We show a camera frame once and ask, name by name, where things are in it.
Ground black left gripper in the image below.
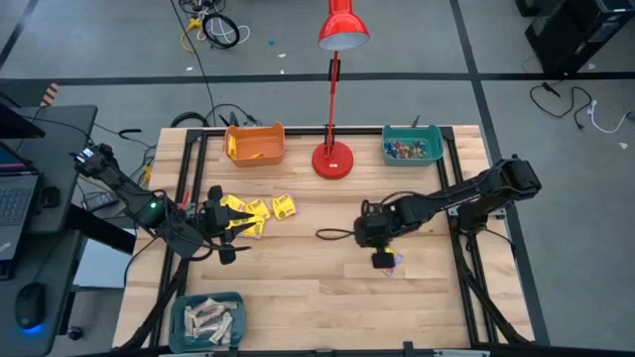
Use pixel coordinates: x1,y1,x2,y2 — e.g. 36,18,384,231
195,185,257,266

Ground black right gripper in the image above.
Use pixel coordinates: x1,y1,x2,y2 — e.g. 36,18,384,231
352,205,398,271

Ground dark blue plastic bin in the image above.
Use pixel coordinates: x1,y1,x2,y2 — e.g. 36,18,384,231
167,291,248,353

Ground red desk lamp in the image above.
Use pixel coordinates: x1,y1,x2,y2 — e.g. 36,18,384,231
311,0,371,181

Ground orange plastic bin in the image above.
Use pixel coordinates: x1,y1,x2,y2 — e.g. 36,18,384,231
223,121,288,169

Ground teal green plastic bin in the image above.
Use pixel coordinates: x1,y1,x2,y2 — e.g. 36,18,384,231
381,123,445,168

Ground black side desk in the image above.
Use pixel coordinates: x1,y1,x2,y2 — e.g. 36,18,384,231
0,103,138,357

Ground small black desk device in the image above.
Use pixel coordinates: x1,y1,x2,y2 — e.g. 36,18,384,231
39,185,62,208

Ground black computer mouse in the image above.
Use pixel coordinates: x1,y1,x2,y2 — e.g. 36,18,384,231
13,282,49,330

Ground black laptop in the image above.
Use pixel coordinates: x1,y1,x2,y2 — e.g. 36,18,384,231
0,141,41,263

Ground striped hazard marker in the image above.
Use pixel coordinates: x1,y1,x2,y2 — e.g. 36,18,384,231
39,82,61,108

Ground black computer tower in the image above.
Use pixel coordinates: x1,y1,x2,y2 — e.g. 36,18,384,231
515,0,635,76

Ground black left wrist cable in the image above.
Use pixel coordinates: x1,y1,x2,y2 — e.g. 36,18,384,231
190,237,253,263

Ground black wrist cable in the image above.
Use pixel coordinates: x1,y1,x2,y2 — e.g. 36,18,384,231
190,237,253,263
316,190,413,243

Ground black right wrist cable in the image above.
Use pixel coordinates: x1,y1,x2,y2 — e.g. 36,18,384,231
316,190,413,243

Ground black cable bundle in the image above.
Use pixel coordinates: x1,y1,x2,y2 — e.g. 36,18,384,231
205,102,263,128

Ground black cable arc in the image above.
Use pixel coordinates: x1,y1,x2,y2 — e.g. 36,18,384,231
170,111,211,129

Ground long black floor cable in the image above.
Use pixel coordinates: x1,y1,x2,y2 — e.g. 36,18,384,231
170,0,218,128

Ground black coiled cable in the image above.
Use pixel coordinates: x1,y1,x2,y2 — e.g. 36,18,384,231
201,12,242,50

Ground yellow floor cable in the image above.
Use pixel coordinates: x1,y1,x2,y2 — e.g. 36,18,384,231
179,16,204,54

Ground black floor power cable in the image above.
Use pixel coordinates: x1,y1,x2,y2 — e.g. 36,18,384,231
529,81,595,131

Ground white floor cable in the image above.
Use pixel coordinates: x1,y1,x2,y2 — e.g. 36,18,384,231
586,99,632,135

